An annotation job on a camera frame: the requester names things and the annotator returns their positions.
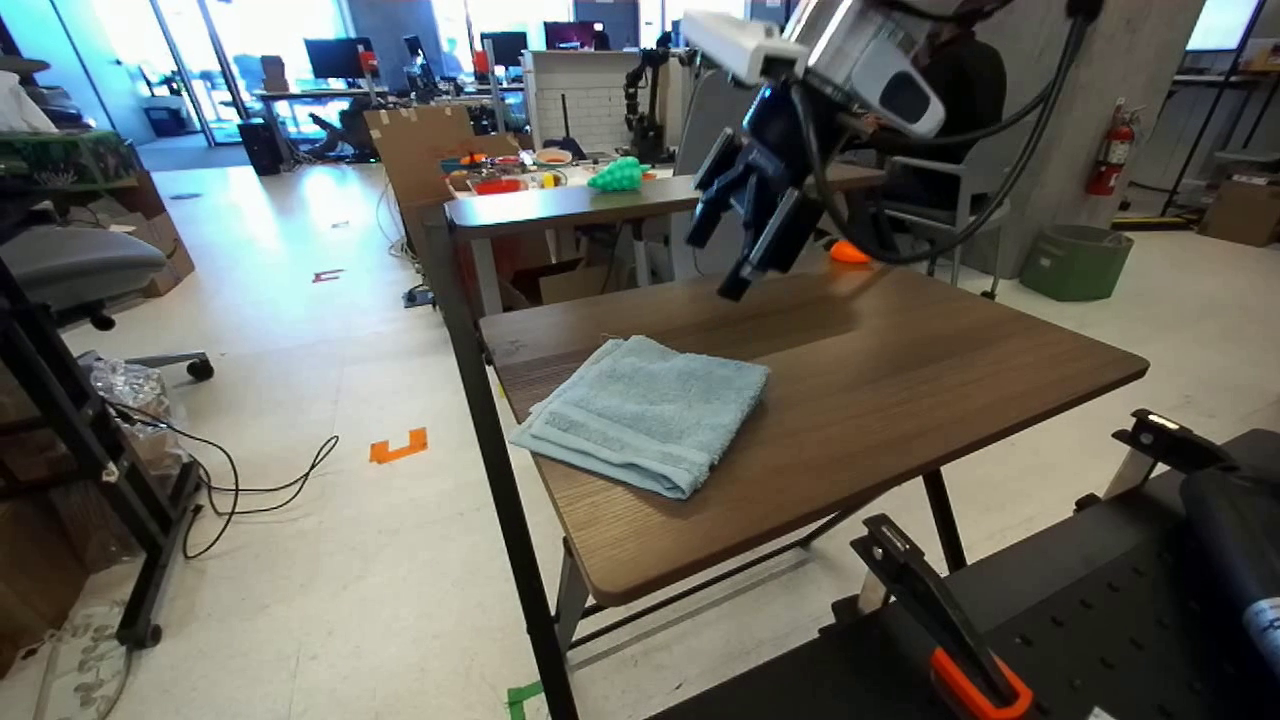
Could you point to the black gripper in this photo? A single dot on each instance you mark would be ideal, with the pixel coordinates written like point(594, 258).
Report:
point(785, 161)

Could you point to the light blue towel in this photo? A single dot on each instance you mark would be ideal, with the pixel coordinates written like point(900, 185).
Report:
point(640, 415)

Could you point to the pale grey chair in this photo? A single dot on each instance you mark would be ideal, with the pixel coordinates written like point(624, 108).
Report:
point(695, 247)

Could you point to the orange plastic object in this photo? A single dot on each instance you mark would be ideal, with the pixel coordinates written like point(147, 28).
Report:
point(851, 255)

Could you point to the green plastic object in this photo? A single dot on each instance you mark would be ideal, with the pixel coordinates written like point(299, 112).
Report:
point(623, 174)

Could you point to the black desk device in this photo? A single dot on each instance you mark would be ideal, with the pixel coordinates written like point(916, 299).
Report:
point(645, 105)

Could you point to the wooden background desk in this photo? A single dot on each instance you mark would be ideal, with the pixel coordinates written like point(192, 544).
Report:
point(586, 202)

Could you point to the metal framed office chair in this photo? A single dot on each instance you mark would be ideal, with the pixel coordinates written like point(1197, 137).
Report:
point(935, 221)

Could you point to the white partition panel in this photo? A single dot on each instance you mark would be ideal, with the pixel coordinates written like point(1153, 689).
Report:
point(575, 94)

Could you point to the black computer monitor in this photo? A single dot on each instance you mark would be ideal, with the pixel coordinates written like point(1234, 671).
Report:
point(575, 35)
point(329, 56)
point(501, 47)

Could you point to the red plastic object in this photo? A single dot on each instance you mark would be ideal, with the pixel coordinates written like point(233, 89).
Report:
point(498, 185)

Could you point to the seated person in black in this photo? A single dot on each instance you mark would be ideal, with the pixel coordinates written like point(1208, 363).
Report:
point(965, 94)

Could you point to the brown cardboard panel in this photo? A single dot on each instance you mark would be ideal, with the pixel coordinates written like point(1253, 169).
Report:
point(426, 161)

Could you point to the green bin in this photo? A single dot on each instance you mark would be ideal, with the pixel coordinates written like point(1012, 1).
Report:
point(1074, 261)

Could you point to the red fire extinguisher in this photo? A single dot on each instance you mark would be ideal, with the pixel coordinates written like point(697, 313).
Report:
point(1109, 152)

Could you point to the brown wooden table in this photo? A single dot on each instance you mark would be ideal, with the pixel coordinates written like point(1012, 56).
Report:
point(512, 534)

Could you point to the orange floor tape mark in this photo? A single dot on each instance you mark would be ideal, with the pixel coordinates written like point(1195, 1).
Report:
point(397, 448)

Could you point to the black slanted pole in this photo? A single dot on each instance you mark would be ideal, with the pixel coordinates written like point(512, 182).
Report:
point(1204, 112)

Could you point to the green floor tape mark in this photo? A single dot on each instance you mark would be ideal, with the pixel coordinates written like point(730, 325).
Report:
point(523, 703)

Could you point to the black bar with label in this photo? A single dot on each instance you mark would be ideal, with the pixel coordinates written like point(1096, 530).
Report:
point(1240, 534)

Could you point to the crumpled clear plastic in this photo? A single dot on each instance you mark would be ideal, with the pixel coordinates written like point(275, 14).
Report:
point(122, 387)

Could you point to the green plants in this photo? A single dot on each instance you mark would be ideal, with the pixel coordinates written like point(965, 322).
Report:
point(64, 159)

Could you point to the grey office chair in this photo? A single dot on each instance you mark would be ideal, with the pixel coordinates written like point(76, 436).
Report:
point(64, 261)

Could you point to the black equipment stand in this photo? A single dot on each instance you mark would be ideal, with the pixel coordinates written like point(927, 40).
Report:
point(92, 453)

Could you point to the clear plastic sheet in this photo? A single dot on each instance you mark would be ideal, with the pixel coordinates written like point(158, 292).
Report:
point(82, 664)

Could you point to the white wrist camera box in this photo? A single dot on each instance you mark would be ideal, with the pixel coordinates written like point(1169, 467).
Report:
point(732, 40)

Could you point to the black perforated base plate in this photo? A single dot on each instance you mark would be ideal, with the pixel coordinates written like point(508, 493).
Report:
point(1094, 640)

